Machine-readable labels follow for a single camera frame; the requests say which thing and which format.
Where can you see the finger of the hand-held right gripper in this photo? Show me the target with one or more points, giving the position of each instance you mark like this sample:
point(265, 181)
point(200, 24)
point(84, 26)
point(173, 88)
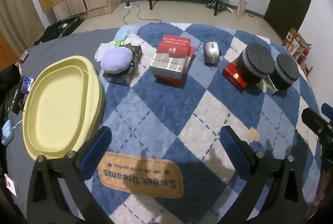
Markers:
point(327, 109)
point(313, 121)

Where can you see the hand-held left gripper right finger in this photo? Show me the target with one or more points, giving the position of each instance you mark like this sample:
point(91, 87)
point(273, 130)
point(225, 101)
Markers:
point(234, 151)

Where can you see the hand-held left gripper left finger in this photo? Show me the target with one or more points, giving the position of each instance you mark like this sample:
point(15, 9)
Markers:
point(95, 147)

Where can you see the small silver box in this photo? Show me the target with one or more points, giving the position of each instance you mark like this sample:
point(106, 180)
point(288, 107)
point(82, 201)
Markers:
point(271, 84)

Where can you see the small round black sponge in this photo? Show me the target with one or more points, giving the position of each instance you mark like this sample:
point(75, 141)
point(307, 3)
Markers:
point(286, 67)

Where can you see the pale yellow plastic basin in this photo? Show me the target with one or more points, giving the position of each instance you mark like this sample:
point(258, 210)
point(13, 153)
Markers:
point(59, 99)

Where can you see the black box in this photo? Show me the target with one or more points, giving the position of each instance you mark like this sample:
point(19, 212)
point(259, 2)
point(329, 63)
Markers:
point(119, 79)

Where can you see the red and gold box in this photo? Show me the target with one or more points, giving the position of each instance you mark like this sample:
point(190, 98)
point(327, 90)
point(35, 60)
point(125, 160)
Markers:
point(232, 75)

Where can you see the large round black sponge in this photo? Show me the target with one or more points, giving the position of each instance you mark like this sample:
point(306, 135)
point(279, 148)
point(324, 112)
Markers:
point(256, 57)

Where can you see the purple plush puff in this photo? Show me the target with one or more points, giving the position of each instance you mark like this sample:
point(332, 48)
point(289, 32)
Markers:
point(115, 60)

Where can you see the dark red box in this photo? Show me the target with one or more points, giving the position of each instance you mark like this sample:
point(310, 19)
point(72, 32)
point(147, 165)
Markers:
point(169, 80)

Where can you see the silver computer mouse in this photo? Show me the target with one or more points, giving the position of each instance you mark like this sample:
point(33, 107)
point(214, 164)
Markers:
point(211, 53)

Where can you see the red box with white label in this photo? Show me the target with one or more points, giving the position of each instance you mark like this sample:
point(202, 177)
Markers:
point(171, 45)

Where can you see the printed cardboard box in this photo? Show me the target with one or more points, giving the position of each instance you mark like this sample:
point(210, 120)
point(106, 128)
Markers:
point(296, 44)

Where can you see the blue plaid plush blanket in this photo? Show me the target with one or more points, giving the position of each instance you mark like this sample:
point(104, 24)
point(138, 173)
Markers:
point(161, 109)

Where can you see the light blue case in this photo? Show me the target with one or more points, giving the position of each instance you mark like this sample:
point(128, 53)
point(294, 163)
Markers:
point(7, 132)

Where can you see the small white and red box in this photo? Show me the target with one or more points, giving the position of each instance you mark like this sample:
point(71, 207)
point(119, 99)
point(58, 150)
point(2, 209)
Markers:
point(11, 184)

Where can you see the small blue packet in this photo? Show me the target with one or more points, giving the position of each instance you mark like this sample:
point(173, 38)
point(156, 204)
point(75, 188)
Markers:
point(27, 84)

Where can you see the white sock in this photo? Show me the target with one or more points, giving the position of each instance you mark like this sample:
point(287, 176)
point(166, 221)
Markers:
point(100, 53)

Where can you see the grey bedsheet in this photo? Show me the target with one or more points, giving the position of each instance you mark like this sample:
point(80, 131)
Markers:
point(78, 44)

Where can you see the black jacket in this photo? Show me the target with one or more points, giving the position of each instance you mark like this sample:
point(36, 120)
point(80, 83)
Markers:
point(9, 78)

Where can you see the black equipment case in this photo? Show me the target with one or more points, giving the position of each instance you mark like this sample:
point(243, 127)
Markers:
point(59, 28)

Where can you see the pink plastic bag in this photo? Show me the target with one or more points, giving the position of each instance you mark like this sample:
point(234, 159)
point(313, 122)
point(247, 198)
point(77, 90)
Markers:
point(241, 8)

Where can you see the pile of clothes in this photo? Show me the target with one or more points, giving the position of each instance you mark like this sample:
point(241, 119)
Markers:
point(218, 6)

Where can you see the white power strip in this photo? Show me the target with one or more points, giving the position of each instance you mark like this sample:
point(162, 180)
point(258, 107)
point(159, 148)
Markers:
point(128, 5)

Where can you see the beige curtain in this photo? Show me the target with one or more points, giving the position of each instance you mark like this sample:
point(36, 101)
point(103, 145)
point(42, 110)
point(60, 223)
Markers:
point(18, 10)

